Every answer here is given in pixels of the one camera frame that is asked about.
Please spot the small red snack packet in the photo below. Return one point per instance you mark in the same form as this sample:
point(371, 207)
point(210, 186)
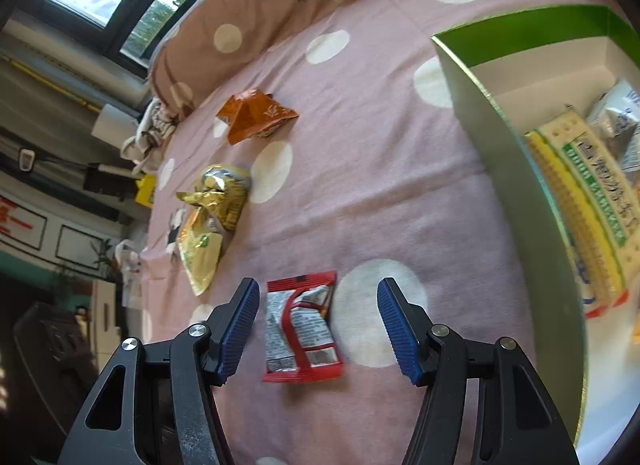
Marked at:
point(300, 330)

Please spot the white blue snack packet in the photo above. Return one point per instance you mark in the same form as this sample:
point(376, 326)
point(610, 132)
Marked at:
point(615, 110)

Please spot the yellow cracker packet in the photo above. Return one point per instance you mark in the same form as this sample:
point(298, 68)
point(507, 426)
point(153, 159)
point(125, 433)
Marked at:
point(585, 185)

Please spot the dark chair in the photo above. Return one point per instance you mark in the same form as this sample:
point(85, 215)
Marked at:
point(55, 350)

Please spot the white cabinet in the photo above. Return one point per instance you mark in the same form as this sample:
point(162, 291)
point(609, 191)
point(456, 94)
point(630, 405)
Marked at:
point(107, 320)

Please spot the gold foil snack packet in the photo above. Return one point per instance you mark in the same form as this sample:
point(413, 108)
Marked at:
point(225, 195)

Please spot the orange snack packet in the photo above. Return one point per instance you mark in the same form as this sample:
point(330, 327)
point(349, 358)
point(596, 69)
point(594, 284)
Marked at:
point(255, 115)

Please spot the pink polka dot pillow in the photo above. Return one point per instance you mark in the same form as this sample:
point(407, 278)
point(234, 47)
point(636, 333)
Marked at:
point(240, 10)

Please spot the green yellow chips bag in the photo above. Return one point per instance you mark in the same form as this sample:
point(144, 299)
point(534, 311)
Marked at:
point(200, 255)

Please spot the pink dotted blanket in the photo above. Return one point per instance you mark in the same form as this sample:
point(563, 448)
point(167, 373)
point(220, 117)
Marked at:
point(375, 170)

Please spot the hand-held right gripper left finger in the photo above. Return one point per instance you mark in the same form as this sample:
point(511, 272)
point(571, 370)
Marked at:
point(240, 330)

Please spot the yellow cardboard box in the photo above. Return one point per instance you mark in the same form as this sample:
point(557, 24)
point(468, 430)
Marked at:
point(145, 190)

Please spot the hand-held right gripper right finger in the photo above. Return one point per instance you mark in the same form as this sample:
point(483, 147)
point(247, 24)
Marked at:
point(400, 335)

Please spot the framed wall poster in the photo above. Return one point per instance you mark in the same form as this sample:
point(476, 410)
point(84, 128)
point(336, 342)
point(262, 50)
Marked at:
point(75, 247)

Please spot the green cardboard box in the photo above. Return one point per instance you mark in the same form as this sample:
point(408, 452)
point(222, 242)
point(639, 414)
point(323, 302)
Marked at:
point(525, 195)

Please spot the striped clothes pile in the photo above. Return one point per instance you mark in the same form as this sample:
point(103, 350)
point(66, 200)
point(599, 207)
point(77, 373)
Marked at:
point(150, 135)

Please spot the potted plant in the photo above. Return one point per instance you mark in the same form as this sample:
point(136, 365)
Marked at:
point(95, 260)

